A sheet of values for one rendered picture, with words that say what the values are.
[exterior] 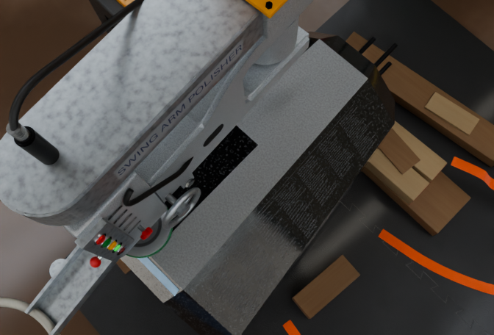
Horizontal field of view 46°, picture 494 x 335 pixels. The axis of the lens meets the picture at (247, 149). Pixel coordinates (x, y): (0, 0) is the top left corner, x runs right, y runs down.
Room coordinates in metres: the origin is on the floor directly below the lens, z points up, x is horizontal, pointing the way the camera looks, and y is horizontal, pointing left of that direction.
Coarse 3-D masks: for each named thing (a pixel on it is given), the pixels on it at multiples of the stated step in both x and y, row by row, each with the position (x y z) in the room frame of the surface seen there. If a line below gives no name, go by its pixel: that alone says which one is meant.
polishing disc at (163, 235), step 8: (160, 224) 0.37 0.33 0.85; (152, 232) 0.35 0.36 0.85; (160, 232) 0.35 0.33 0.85; (168, 232) 0.34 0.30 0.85; (144, 240) 0.33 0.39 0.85; (152, 240) 0.32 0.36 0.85; (160, 240) 0.32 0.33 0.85; (136, 248) 0.30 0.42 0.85; (144, 248) 0.30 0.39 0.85; (152, 248) 0.30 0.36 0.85
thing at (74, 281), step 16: (80, 256) 0.29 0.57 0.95; (64, 272) 0.24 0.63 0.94; (80, 272) 0.24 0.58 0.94; (96, 272) 0.23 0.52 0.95; (48, 288) 0.20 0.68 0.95; (64, 288) 0.20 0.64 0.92; (80, 288) 0.19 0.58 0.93; (32, 304) 0.16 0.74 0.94; (48, 304) 0.15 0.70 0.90; (64, 304) 0.15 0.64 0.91; (80, 304) 0.14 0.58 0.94; (64, 320) 0.09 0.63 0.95
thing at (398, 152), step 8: (392, 136) 0.76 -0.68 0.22; (384, 144) 0.73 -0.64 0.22; (392, 144) 0.72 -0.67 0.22; (400, 144) 0.72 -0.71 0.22; (384, 152) 0.69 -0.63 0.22; (392, 152) 0.68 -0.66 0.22; (400, 152) 0.68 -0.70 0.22; (408, 152) 0.67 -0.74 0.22; (392, 160) 0.65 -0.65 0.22; (400, 160) 0.64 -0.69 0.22; (408, 160) 0.64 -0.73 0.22; (416, 160) 0.63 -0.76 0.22; (400, 168) 0.60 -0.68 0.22; (408, 168) 0.60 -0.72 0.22
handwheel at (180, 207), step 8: (192, 192) 0.37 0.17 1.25; (200, 192) 0.38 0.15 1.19; (168, 200) 0.37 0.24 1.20; (176, 200) 0.37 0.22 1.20; (184, 200) 0.35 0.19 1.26; (192, 200) 0.37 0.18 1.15; (176, 208) 0.33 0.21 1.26; (184, 208) 0.34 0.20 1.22; (192, 208) 0.35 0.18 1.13; (168, 216) 0.32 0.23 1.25; (184, 216) 0.33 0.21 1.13; (168, 224) 0.31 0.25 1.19; (176, 224) 0.31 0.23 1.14
